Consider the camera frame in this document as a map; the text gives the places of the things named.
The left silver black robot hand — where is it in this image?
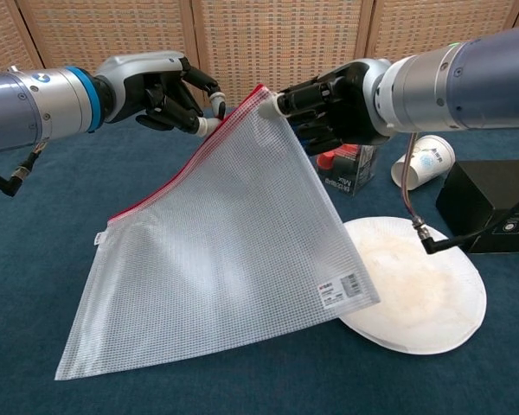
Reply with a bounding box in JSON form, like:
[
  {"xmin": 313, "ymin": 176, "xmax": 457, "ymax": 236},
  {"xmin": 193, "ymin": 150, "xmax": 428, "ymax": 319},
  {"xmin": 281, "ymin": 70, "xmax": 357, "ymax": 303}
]
[{"xmin": 93, "ymin": 50, "xmax": 227, "ymax": 138}]

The left arm connector cable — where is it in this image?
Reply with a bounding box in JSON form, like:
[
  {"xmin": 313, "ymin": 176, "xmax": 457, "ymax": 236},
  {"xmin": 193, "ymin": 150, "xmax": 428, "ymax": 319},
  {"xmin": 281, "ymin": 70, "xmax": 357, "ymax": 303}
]
[{"xmin": 0, "ymin": 137, "xmax": 48, "ymax": 199}]

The white paper cup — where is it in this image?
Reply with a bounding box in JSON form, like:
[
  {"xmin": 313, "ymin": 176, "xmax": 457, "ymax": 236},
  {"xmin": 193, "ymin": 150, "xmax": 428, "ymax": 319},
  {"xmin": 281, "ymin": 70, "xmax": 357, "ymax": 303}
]
[{"xmin": 390, "ymin": 134, "xmax": 455, "ymax": 191}]

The right arm connector cable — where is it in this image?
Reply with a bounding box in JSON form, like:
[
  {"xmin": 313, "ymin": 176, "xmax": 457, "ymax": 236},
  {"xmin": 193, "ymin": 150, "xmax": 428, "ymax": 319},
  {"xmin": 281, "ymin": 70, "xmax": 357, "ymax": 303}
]
[{"xmin": 400, "ymin": 131, "xmax": 519, "ymax": 256}]

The white round paper plate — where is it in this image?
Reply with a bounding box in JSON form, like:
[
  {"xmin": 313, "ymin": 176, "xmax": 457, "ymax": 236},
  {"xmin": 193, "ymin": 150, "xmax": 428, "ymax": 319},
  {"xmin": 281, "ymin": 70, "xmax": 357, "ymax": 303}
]
[{"xmin": 336, "ymin": 215, "xmax": 489, "ymax": 356}]

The arm connector cable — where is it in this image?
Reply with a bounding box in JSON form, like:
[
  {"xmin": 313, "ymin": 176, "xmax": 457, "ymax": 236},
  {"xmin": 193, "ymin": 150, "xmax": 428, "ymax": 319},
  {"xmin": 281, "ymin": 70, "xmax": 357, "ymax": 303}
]
[
  {"xmin": 0, "ymin": 137, "xmax": 48, "ymax": 199},
  {"xmin": 400, "ymin": 131, "xmax": 519, "ymax": 256}
]

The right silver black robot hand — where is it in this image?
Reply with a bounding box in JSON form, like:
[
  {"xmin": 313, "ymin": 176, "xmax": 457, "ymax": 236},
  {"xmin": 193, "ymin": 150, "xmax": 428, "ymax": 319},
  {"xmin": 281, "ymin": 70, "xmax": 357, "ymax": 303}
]
[{"xmin": 259, "ymin": 57, "xmax": 393, "ymax": 157}]

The black cardboard box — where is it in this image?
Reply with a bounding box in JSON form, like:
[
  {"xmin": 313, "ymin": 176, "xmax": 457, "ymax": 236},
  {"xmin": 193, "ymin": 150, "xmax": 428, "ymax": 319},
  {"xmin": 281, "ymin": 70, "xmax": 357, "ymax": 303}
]
[{"xmin": 435, "ymin": 159, "xmax": 519, "ymax": 255}]

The clear mesh zipper pouch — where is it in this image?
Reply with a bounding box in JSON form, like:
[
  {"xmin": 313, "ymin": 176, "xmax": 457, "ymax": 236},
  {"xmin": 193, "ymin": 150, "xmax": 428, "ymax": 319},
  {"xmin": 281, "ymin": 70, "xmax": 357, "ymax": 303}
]
[{"xmin": 54, "ymin": 84, "xmax": 381, "ymax": 381}]

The dark blue table mat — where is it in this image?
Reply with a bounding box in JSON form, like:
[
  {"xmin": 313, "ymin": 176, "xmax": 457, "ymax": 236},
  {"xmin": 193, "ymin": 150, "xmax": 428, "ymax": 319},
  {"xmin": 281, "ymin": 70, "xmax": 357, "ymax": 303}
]
[{"xmin": 0, "ymin": 105, "xmax": 519, "ymax": 415}]

